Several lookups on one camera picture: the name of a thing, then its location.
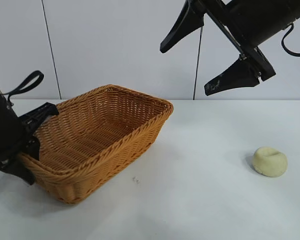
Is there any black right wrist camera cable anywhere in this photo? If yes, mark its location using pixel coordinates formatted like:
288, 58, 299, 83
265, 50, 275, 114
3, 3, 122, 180
280, 21, 300, 58

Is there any black left wrist cable loop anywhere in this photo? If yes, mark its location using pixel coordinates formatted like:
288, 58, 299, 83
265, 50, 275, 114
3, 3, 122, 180
0, 70, 45, 110

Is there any pale yellow egg yolk pastry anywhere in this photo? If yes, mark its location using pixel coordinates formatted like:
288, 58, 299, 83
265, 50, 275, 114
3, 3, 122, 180
252, 146, 288, 178

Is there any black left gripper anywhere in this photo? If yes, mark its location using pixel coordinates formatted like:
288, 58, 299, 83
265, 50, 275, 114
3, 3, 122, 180
0, 74, 60, 186

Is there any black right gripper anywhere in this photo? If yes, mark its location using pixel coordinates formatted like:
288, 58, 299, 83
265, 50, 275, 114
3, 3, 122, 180
159, 0, 295, 97

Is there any tan woven wicker basket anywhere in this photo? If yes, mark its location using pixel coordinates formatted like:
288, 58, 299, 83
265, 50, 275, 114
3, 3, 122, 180
19, 84, 175, 205

